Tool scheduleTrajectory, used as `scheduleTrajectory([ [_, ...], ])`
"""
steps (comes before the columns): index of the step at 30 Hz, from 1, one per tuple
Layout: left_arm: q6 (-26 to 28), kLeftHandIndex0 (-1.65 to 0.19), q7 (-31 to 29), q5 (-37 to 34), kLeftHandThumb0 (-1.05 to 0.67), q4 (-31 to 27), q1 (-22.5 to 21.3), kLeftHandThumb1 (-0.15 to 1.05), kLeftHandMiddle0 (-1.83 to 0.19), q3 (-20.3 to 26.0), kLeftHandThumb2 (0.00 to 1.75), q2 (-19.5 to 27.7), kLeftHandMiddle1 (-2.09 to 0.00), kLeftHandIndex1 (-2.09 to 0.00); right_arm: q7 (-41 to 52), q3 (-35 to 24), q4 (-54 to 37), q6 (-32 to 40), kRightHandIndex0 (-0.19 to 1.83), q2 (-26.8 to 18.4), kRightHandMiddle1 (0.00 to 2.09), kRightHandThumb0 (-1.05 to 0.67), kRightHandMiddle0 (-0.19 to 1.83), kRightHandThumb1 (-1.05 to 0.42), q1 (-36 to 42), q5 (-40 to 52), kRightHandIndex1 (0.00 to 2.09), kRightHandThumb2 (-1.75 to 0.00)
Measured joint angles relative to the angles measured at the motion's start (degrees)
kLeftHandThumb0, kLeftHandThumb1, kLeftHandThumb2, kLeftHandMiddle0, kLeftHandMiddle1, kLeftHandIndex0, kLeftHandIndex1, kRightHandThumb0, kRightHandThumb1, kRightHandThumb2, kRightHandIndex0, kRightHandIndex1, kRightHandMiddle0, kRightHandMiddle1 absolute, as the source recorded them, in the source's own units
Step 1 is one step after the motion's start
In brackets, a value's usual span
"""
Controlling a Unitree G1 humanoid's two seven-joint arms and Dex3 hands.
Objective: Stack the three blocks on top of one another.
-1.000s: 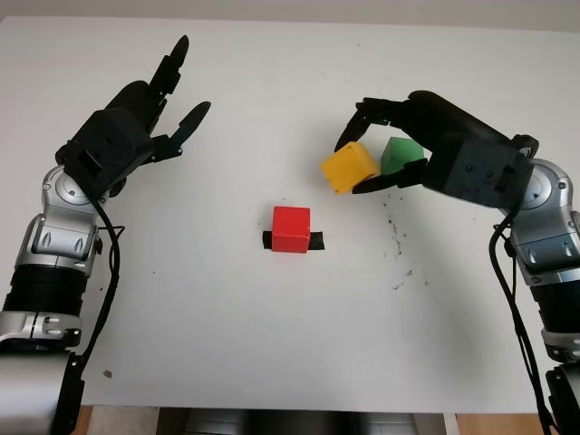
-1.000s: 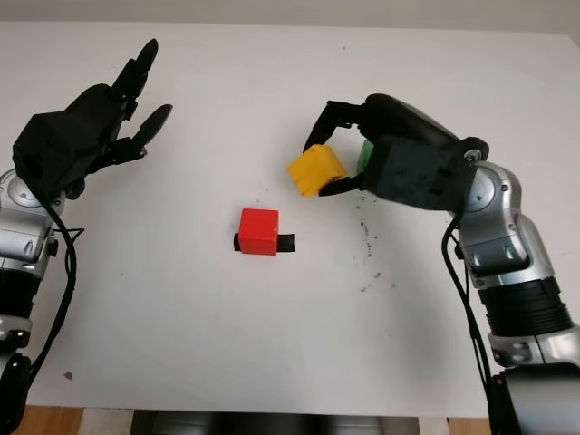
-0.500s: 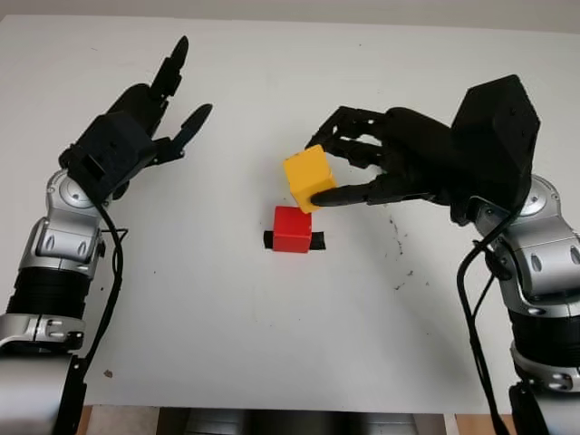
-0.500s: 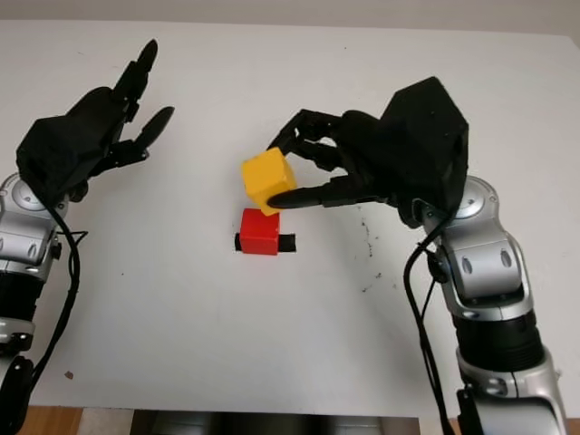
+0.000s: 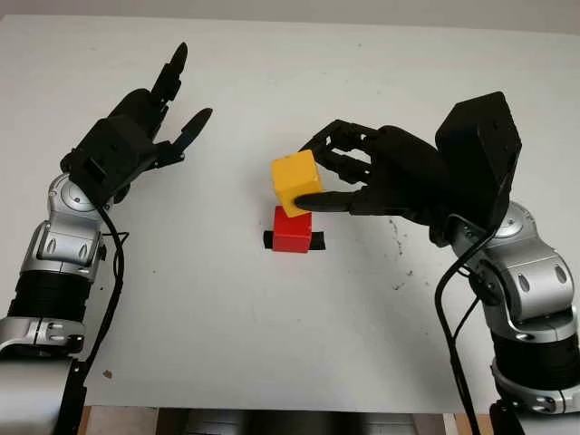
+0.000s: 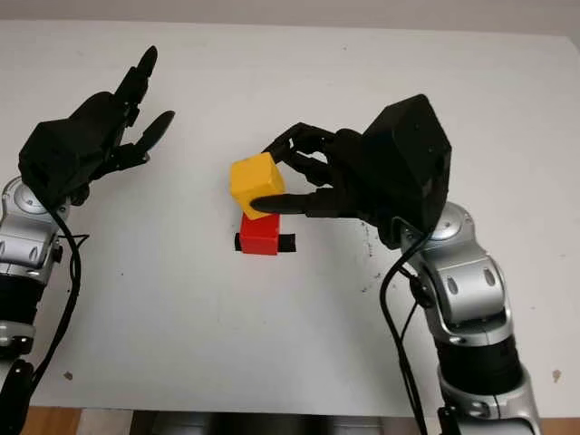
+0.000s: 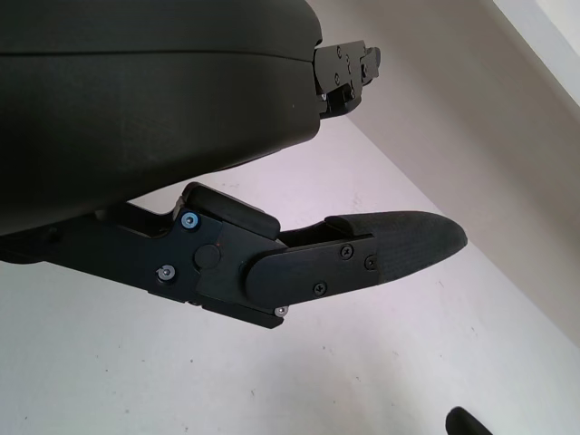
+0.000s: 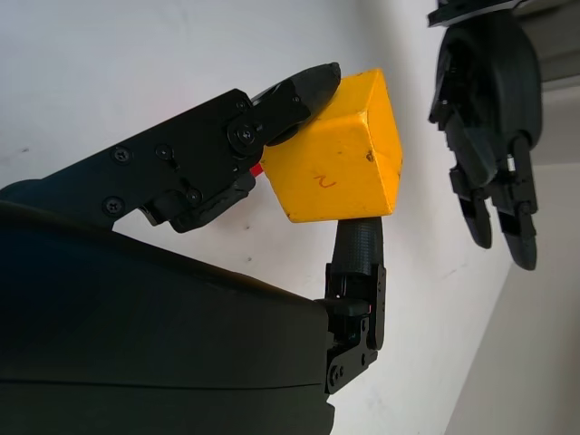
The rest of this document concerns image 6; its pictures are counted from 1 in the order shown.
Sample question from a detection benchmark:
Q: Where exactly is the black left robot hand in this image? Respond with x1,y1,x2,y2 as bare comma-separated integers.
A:
66,44,177,179

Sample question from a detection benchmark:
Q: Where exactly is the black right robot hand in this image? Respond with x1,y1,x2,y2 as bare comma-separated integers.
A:
250,121,380,228

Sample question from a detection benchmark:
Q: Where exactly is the yellow block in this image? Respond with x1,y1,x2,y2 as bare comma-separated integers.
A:
228,152,287,222

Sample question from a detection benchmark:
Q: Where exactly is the black tape strip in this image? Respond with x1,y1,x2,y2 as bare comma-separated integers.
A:
233,232,298,255

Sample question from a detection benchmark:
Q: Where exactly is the red block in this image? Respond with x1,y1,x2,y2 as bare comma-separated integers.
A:
239,212,283,257

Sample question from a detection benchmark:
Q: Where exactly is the dark robot torso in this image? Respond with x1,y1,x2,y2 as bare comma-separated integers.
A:
130,409,441,435

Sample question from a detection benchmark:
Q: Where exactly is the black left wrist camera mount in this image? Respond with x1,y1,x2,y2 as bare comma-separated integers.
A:
17,118,114,210

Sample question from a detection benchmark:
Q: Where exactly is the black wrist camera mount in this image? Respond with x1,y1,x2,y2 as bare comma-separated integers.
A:
361,93,454,251
17,118,114,210

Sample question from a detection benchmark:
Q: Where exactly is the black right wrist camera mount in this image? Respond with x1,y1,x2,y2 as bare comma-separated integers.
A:
361,93,454,251

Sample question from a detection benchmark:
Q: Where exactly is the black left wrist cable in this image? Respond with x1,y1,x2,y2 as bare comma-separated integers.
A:
26,202,91,396

